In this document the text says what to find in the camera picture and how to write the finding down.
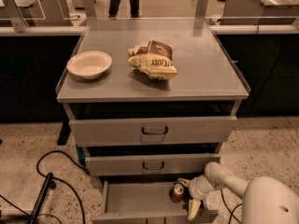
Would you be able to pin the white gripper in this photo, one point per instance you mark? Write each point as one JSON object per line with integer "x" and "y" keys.
{"x": 195, "y": 188}

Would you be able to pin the red coke can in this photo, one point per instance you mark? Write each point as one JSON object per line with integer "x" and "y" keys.
{"x": 177, "y": 193}

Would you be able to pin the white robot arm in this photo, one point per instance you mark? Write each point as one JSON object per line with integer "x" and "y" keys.
{"x": 265, "y": 199}

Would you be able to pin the grey middle drawer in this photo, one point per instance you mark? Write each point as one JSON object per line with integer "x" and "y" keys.
{"x": 149, "y": 164}

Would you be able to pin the grey drawer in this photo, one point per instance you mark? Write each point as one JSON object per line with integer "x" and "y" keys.
{"x": 149, "y": 164}
{"x": 154, "y": 131}
{"x": 146, "y": 200}

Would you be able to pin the grey bottom drawer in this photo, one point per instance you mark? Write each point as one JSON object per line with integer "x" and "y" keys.
{"x": 146, "y": 200}

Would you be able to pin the grey top drawer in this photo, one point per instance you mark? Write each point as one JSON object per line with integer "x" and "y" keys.
{"x": 154, "y": 131}

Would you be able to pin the grey drawer cabinet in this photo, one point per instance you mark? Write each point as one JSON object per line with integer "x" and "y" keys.
{"x": 166, "y": 104}

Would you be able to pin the metal counter background right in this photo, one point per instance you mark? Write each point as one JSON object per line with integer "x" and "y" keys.
{"x": 260, "y": 12}

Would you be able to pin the yellow brown chip bag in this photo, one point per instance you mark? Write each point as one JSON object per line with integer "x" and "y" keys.
{"x": 153, "y": 59}

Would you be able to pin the black power strip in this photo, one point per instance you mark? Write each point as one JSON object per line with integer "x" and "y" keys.
{"x": 40, "y": 199}

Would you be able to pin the white bowl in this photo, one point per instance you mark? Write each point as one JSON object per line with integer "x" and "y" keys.
{"x": 89, "y": 64}

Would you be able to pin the clear acrylic barrier panel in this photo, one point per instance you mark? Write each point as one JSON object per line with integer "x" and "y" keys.
{"x": 21, "y": 16}

